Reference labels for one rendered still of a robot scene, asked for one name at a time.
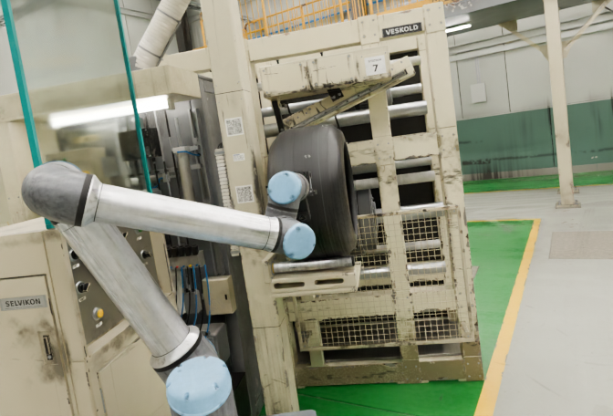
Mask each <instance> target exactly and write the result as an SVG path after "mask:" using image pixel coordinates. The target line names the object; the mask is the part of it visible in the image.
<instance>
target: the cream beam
mask: <svg viewBox="0 0 613 416"><path fill-rule="evenodd" d="M381 55H384V57H385V65H386V72H387V73H382V74H377V75H371V76H367V75H366V68H365V60H364V58H366V57H376V56H381ZM259 71H260V77H261V83H262V90H263V96H264V98H265V99H270V98H275V97H281V98H282V99H280V100H284V99H295V98H301V97H306V96H312V95H317V94H324V93H328V92H327V90H328V89H333V88H340V89H343V88H352V87H357V86H363V85H369V84H375V83H380V82H386V81H390V80H391V77H392V75H391V68H390V53H389V46H388V45H385V46H380V47H370V48H365V49H360V50H354V51H349V52H344V53H338V54H334V55H328V56H323V57H313V58H308V59H303V60H298V61H292V62H287V63H282V64H276V65H272V66H266V67H260V68H259Z"/></svg>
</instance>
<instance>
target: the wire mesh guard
mask: <svg viewBox="0 0 613 416"><path fill-rule="evenodd" d="M450 209H457V217H454V218H457V221H458V229H457V230H459V235H454V236H459V237H460V241H459V242H460V246H461V247H454V248H461V252H460V254H462V259H455V260H462V270H463V276H460V277H463V278H464V286H465V288H458V285H457V290H458V289H465V294H464V295H466V303H467V306H461V307H467V311H465V312H468V319H469V323H461V324H469V328H465V329H470V333H471V338H464V337H463V336H464V334H463V333H462V335H457V332H456V335H454V336H456V337H457V336H462V338H445V337H449V336H439V334H438V339H427V338H434V337H433V336H432V332H431V331H426V329H425V331H422V332H425V334H426V332H431V337H425V338H426V340H415V338H414V340H411V341H403V339H404V338H397V336H396V338H394V339H396V340H397V339H402V341H396V342H391V340H390V342H380V343H374V341H375V340H368V338H367V340H365V341H373V343H366V344H362V340H361V344H357V342H359V341H350V337H355V339H356V337H359V336H356V335H355V336H349V342H356V344H350V345H335V346H334V341H333V346H329V345H328V344H329V343H320V344H322V346H320V347H318V346H316V347H312V345H315V344H308V345H311V347H308V348H303V344H302V343H303V340H302V335H303V334H301V329H303V330H304V327H303V328H300V324H302V325H303V324H304V323H303V321H302V323H300V322H299V319H300V318H303V317H302V315H301V317H299V315H298V313H304V312H301V308H300V312H298V310H297V308H298V306H297V303H296V302H299V305H300V302H304V301H296V297H295V296H292V299H293V305H294V311H295V318H296V329H297V335H298V341H299V347H300V352H302V351H318V350H333V349H349V348H380V347H396V346H411V345H427V344H442V343H458V342H474V341H475V339H474V332H473V316H472V308H471V299H470V290H469V282H468V274H467V265H466V257H465V249H464V241H463V232H462V217H461V207H460V205H459V204H454V205H445V206H437V207H429V208H420V209H412V210H404V211H396V212H387V213H372V214H363V215H358V219H367V218H375V217H380V219H381V217H383V216H393V215H398V216H399V218H400V214H408V213H417V214H418V213H423V215H424V213H425V212H430V216H431V212H433V211H441V210H450ZM455 260H454V265H450V266H457V265H455ZM439 337H444V338H442V339H439ZM419 338H421V334H420V337H419ZM380 340H389V339H385V336H384V339H379V341H380ZM323 344H327V346H323Z"/></svg>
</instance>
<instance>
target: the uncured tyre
mask: <svg viewBox="0 0 613 416"><path fill-rule="evenodd" d="M321 125H328V128H320V127H321ZM308 153H311V159H307V160H304V154H308ZM285 171H288V172H298V171H302V172H311V174H312V179H311V185H312V190H317V194H313V196H307V202H308V206H309V211H310V214H311V218H310V221H309V222H303V223H302V224H307V225H308V226H309V227H310V228H311V229H312V230H313V232H314V234H315V237H316V244H315V247H314V249H313V251H312V253H311V254H310V255H309V256H307V257H306V258H304V259H300V260H307V259H316V258H326V257H335V256H345V255H349V254H350V252H351V251H352V250H353V249H354V248H355V247H356V245H357V237H358V216H357V204H356V194H355V187H354V180H353V173H352V168H351V162H350V158H349V153H348V146H347V144H346V141H345V138H344V135H343V132H342V131H341V130H339V129H338V128H336V127H335V126H333V125H331V124H319V125H313V126H307V127H301V128H295V129H289V130H284V131H282V132H280V133H279V134H278V136H277V137H276V138H275V140H274V141H273V142H272V144H271V146H270V149H269V153H268V161H267V185H268V183H269V181H270V180H271V178H272V177H273V176H274V175H275V174H277V173H279V172H285Z"/></svg>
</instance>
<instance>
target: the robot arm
mask: <svg viewBox="0 0 613 416"><path fill-rule="evenodd" d="M309 173H310V175H309ZM311 179H312V174H311V172H302V171H298V172H288V171H285V172H279V173H277V174H275V175H274V176H273V177H272V178H271V180H270V181H269V183H268V194H269V199H268V203H267V206H266V211H265V216H263V215H259V214H254V213H246V212H241V211H236V210H232V209H227V208H223V207H218V206H213V205H209V204H204V203H196V202H191V201H186V200H182V199H177V198H172V197H168V196H163V195H158V194H154V193H148V192H140V191H135V190H131V189H126V188H121V187H117V186H112V185H107V184H103V183H101V182H100V181H99V179H98V178H97V176H96V175H93V174H89V173H84V172H82V170H81V169H80V168H78V167H77V166H76V165H74V164H72V163H70V162H67V161H49V162H46V163H44V164H42V165H40V166H38V167H36V168H35V169H34V170H32V171H31V172H30V173H28V174H27V176H26V177H25V179H24V180H23V182H22V187H21V194H22V198H23V201H24V202H25V204H26V206H27V207H28V208H29V209H30V210H31V211H32V212H34V213H36V214H38V215H40V216H42V217H44V218H47V219H48V220H49V221H50V222H51V223H52V224H53V225H54V226H55V227H56V228H57V229H58V230H59V232H60V233H61V234H62V235H63V237H64V238H65V239H66V240H67V242H68V243H69V245H70V246H71V247H72V249H73V250H74V251H75V253H76V254H77V255H78V257H79V258H80V260H81V261H82V262H83V263H84V265H85V266H86V267H87V269H88V270H89V272H90V273H91V274H92V275H93V276H94V277H95V279H96V280H97V281H98V283H99V284H100V286H101V287H102V288H103V289H104V291H105V292H106V293H107V295H108V296H109V298H110V299H111V300H112V302H113V303H114V304H115V306H116V307H117V308H118V310H119V311H120V313H121V314H122V315H123V316H124V317H125V318H126V319H127V321H128V322H129V323H130V325H131V326H132V328H133V329H134V330H135V332H136V333H137V334H138V336H139V337H140V338H141V340H142V341H143V342H144V344H145V345H146V346H147V348H148V349H149V350H150V352H151V360H150V364H151V366H152V367H153V369H154V370H155V372H156V373H157V374H158V375H159V377H160V378H161V380H162V381H163V382H164V384H165V385H166V396H167V401H168V403H169V406H170V410H171V416H238V415H237V410H236V406H235V400H234V392H233V387H232V379H231V375H230V372H229V370H228V368H227V366H226V365H225V363H224V362H223V361H222V360H220V359H219V358H218V356H217V352H216V350H215V347H214V346H213V344H212V342H211V341H210V340H209V339H208V338H206V337H205V336H204V335H203V334H202V332H201V331H200V329H198V328H197V327H196V326H187V325H186V324H185V322H184V321H183V319H182V318H181V316H180V315H179V313H178V312H177V311H176V309H175V308H174V306H173V305H172V304H171V302H170V300H169V299H168V298H167V297H166V296H165V294H164V293H163V292H162V290H161V288H160V287H159V286H158V284H157V283H156V281H155V280H154V279H153V277H152V276H151V274H150V272H149V271H148V270H147V268H146V267H145V265H144V264H143V263H142V262H141V260H140V259H139V258H138V256H137V255H136V253H135V252H134V251H133V249H132V248H131V246H130V245H129V243H128V242H127V240H126V239H125V238H124V236H123V235H122V233H121V232H120V231H119V229H118V227H117V226H122V227H128V228H133V229H139V230H144V231H150V232H155V233H161V234H171V235H177V236H182V237H188V238H193V239H199V240H204V241H210V242H216V243H221V244H231V245H237V246H242V247H248V248H254V249H259V250H265V251H266V252H270V253H276V254H281V255H286V256H288V257H289V258H291V259H296V260H300V259H304V258H306V257H307V256H309V255H310V254H311V253H312V251H313V249H314V247H315V244H316V237H315V234H314V232H313V230H312V229H311V228H310V227H309V226H308V225H307V224H302V223H303V222H309V221H310V218H311V214H310V211H309V206H308V202H307V196H313V194H317V190H312V185H311ZM116 225H117V226H116Z"/></svg>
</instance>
